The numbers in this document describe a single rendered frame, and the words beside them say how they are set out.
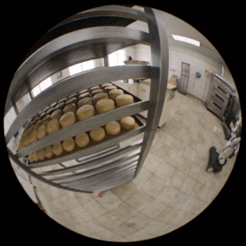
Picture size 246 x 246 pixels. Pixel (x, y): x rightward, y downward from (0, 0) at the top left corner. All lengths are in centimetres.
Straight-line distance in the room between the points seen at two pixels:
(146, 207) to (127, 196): 35
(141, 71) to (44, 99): 19
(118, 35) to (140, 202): 137
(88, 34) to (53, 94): 11
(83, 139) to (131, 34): 30
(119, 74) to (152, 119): 14
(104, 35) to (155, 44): 10
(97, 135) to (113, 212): 120
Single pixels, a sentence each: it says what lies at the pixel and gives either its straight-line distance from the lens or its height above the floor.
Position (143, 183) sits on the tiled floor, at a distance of 127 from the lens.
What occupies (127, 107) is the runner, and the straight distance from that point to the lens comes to 19.
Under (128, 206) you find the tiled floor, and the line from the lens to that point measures 128.
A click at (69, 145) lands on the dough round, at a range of 29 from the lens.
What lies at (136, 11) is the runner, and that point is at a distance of 24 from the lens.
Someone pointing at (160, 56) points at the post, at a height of 127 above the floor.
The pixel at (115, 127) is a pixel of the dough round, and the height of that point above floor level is 106.
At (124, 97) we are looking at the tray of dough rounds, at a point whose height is 115.
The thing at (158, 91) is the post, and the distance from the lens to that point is 18.
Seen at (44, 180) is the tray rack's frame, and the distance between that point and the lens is 57.
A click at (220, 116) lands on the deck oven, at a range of 499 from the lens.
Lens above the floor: 125
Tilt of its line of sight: 42 degrees down
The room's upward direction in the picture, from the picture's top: 5 degrees counter-clockwise
